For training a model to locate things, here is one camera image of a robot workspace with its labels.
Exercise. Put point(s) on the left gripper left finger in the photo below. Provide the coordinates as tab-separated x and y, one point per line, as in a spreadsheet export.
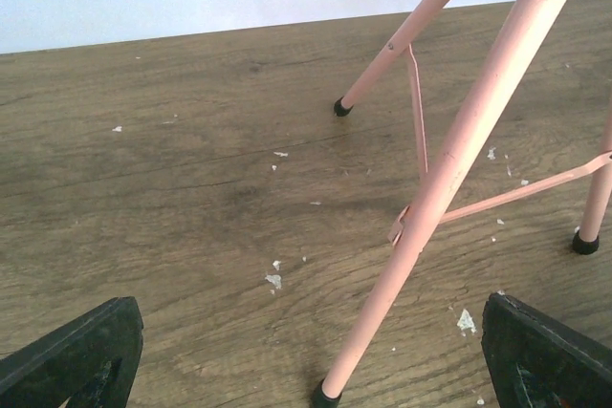
90	361

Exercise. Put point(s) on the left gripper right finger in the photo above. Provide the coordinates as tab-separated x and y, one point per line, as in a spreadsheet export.
536	361

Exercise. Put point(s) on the pink music stand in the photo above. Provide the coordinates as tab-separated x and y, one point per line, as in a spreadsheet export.
513	50

